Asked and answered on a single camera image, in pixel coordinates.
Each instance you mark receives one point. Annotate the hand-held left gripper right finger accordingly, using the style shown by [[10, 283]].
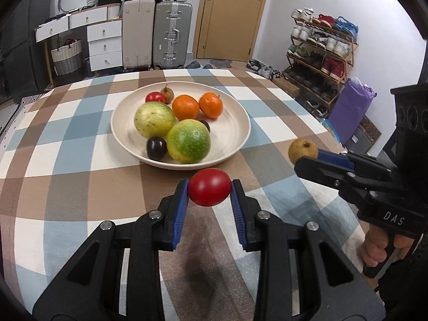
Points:
[[239, 214]]

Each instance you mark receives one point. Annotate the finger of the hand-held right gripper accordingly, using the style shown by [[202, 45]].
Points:
[[321, 170], [334, 157]]

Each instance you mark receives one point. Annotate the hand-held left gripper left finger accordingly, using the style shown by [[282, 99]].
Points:
[[180, 214]]

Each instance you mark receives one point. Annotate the small brown round fruit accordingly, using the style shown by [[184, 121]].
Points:
[[301, 150]]

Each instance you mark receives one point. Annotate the red tomato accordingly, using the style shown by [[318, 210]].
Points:
[[154, 97], [209, 187]]

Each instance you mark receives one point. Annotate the dark purple plum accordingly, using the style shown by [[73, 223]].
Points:
[[205, 125], [156, 148]]

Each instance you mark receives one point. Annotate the green and yellow citrus fruit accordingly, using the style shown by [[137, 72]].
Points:
[[189, 140]]

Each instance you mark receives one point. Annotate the cream round plate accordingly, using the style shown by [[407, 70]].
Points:
[[230, 130]]

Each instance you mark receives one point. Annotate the pale yellow-green citrus fruit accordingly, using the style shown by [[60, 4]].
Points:
[[153, 118]]

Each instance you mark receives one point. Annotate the orange mandarin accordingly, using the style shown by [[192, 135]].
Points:
[[211, 106], [185, 107]]

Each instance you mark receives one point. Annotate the brown round fruit with stem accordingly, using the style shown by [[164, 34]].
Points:
[[167, 95]]

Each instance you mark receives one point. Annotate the person's right hand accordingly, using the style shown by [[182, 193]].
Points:
[[374, 247]]

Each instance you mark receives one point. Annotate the blue plastic bag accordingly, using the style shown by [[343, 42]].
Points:
[[334, 133]]

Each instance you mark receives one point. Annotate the dark door mat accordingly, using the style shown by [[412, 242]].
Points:
[[364, 135]]

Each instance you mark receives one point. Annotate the purple bag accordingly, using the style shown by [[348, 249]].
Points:
[[351, 107]]

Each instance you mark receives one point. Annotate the wooden shoe rack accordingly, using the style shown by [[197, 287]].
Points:
[[311, 83]]

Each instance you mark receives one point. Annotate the brown cardboard box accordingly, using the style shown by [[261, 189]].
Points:
[[286, 88]]

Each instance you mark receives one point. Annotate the rows of sneakers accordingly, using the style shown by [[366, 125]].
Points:
[[331, 67]]

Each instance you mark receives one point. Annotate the scattered shoes pile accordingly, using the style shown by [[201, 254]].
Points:
[[264, 70]]

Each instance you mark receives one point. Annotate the wooden door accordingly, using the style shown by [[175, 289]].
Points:
[[234, 20]]

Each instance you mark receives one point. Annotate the silver suitcase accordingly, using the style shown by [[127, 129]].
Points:
[[182, 33]]

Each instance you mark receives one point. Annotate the white desk with drawers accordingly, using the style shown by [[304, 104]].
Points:
[[103, 46]]

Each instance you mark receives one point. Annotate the beige suitcase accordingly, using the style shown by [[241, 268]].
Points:
[[137, 33]]

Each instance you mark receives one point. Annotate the grey white woven basket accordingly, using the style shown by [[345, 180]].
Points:
[[67, 60]]

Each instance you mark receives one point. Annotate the dark grey fridge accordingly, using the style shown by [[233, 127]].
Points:
[[30, 57]]

